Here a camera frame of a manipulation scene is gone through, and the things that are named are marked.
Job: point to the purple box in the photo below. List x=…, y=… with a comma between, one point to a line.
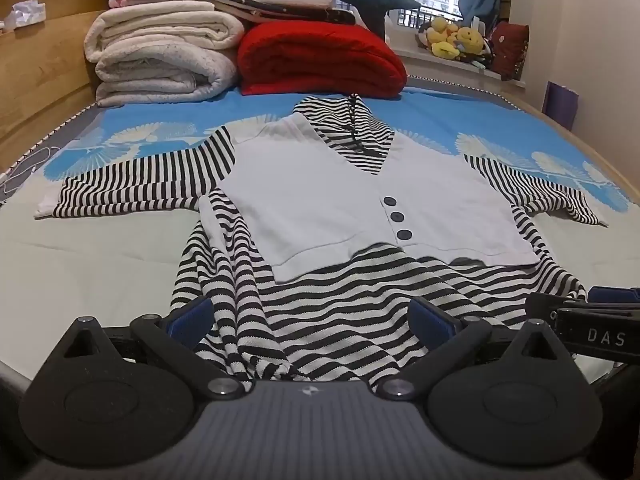
x=560, y=105

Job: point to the white window sill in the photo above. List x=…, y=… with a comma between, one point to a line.
x=440, y=67

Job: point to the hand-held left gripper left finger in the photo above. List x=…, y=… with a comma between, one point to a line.
x=190, y=317

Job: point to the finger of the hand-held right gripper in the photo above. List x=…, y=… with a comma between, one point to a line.
x=555, y=305
x=615, y=295

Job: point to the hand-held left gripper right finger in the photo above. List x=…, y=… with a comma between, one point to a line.
x=430, y=320

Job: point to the yellow duck plush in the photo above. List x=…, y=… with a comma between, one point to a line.
x=442, y=35

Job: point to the white folded quilt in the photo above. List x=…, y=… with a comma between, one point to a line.
x=160, y=55

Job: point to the crumpled white tissue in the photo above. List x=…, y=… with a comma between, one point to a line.
x=25, y=16

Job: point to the red folded blanket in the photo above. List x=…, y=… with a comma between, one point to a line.
x=320, y=55

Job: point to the yellow bear plush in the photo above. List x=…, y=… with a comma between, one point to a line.
x=470, y=40

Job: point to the striped dress with white vest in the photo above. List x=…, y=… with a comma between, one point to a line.
x=310, y=200

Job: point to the blue and cream bed sheet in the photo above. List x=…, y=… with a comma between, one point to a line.
x=100, y=260

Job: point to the wooden headboard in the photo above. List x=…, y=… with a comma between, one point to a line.
x=45, y=75

